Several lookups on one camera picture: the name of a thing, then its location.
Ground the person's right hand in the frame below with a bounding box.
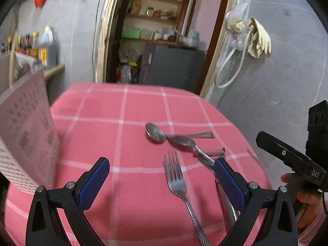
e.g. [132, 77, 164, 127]
[281, 173, 324, 228]

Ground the clear plastic bottle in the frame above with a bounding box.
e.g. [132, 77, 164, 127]
[120, 65, 133, 83]

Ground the wooden shelf unit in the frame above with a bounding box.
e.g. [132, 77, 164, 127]
[122, 0, 188, 42]

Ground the grey cabinet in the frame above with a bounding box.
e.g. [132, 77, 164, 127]
[138, 43, 206, 93]

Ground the wooden door frame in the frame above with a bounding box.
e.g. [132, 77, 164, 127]
[93, 0, 247, 101]

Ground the metal fork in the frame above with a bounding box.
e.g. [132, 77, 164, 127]
[164, 151, 214, 246]

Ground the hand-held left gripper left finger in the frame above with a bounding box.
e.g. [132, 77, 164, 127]
[26, 157, 110, 246]

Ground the metal spoon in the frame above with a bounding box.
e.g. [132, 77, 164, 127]
[168, 136, 203, 157]
[145, 123, 215, 144]

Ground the white hose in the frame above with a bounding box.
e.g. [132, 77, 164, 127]
[214, 34, 251, 88]

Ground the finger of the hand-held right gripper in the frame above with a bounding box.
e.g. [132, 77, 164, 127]
[256, 131, 311, 171]

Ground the dark wooden door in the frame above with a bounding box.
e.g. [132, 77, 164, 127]
[106, 0, 126, 83]

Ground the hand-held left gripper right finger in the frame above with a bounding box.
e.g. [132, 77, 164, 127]
[214, 158, 299, 246]

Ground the green box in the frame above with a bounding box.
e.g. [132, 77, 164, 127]
[121, 27, 141, 40]

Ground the cooking oil jug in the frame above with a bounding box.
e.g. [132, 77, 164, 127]
[39, 25, 58, 67]

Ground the white perforated utensil holder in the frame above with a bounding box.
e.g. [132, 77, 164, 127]
[0, 51, 61, 194]

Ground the pink checked tablecloth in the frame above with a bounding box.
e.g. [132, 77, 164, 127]
[4, 82, 274, 246]

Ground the grey power cable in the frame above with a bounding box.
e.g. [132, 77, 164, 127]
[92, 0, 105, 83]

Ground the metal pot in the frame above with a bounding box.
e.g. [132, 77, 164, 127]
[179, 34, 200, 48]

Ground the clear plastic bag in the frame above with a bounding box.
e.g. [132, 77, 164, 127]
[225, 0, 252, 50]

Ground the person's right forearm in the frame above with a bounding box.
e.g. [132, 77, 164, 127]
[298, 206, 328, 245]

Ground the silver spoon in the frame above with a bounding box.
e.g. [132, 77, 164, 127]
[195, 149, 239, 227]

